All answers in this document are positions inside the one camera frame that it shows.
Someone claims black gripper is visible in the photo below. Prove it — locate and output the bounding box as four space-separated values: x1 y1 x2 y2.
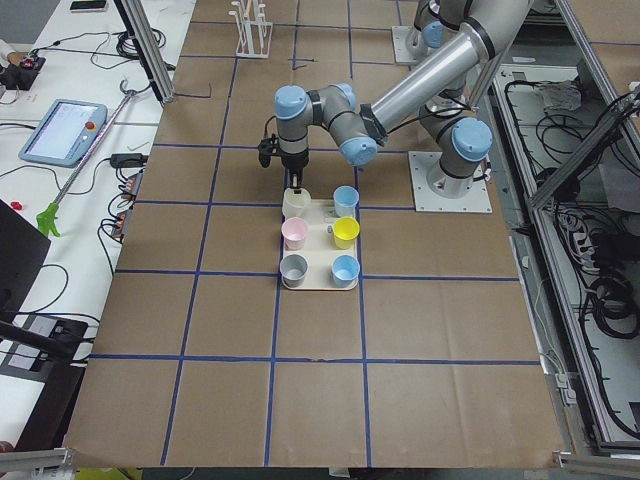
279 149 309 194

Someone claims white cup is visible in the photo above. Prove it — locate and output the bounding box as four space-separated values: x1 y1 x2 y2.
282 188 311 218

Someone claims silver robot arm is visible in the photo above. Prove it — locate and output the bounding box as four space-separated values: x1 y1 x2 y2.
414 0 444 55
258 1 530 188

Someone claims light blue cup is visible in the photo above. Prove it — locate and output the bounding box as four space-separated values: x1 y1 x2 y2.
333 185 359 217
331 255 360 288

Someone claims pink cup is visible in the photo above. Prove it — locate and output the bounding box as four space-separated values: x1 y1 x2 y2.
281 217 309 251

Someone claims yellow cup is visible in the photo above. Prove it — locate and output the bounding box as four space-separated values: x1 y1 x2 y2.
332 217 360 250

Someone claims grey cup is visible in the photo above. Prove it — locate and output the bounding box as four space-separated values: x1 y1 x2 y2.
279 254 309 288

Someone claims cream rabbit tray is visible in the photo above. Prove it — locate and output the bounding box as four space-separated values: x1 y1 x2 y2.
280 200 359 291

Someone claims black power adapter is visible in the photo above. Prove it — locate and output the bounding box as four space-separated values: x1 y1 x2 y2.
109 153 148 169

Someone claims blue teach pendant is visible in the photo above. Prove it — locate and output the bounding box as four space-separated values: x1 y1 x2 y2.
18 99 108 167

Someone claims grabber reach tool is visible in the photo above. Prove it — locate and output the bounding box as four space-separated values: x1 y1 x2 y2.
36 79 151 237

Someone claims black smartphone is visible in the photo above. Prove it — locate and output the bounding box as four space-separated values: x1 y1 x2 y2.
69 0 108 13

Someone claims white wire cup rack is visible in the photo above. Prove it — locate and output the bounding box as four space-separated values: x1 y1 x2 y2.
228 0 273 59

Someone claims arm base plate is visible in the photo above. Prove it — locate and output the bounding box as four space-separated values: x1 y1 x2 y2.
408 151 493 214
391 26 428 65

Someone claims aluminium frame post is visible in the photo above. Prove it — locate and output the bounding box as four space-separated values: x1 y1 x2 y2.
114 0 175 105

